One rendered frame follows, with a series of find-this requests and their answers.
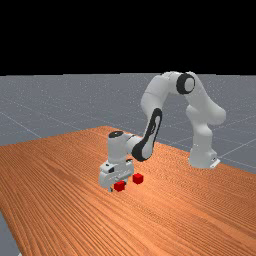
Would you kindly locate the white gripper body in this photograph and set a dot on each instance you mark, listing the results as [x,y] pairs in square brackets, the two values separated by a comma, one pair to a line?
[115,173]

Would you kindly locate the red cube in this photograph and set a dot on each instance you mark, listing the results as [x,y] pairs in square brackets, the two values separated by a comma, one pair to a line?
[137,178]
[119,186]

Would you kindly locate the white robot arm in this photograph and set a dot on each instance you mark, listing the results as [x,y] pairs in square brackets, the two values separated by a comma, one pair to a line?
[200,113]

